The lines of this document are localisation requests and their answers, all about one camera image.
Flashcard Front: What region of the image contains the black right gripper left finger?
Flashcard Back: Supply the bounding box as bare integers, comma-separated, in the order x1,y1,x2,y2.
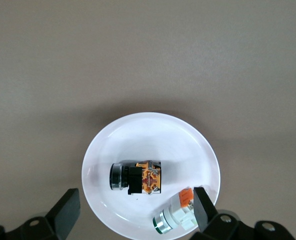
0,188,81,240

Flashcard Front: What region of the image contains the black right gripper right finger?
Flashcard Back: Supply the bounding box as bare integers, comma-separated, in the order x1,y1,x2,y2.
189,186,296,240

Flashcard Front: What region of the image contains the orange black push button switch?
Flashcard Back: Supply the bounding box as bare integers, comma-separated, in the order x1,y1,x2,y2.
109,159,162,196

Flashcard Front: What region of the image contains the pale pink round plate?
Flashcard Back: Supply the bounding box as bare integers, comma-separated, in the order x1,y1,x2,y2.
81,111,221,240

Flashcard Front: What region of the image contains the white green push button switch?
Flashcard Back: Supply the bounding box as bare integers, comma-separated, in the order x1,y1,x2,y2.
152,188,201,236

